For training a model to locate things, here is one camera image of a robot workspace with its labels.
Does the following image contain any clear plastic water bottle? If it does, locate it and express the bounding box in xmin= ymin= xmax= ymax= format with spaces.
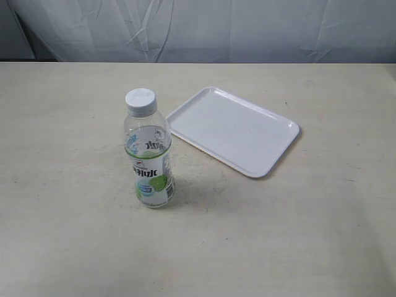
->
xmin=124 ymin=88 xmax=175 ymax=209

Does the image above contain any white rectangular plastic tray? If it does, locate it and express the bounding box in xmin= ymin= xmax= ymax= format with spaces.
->
xmin=167 ymin=87 xmax=300 ymax=178

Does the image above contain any white backdrop curtain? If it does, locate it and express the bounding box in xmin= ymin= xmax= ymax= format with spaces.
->
xmin=2 ymin=1 xmax=395 ymax=63

